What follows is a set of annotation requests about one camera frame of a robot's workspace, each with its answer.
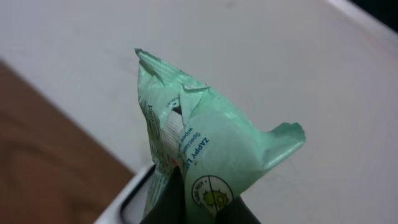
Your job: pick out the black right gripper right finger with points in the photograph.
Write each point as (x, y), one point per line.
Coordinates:
(236, 212)

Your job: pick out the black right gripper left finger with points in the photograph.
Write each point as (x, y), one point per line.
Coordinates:
(170, 207)

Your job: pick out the light green wipes pack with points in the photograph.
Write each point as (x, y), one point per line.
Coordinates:
(193, 127)

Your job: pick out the white barcode scanner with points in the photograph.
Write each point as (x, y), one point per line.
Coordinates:
(128, 206)

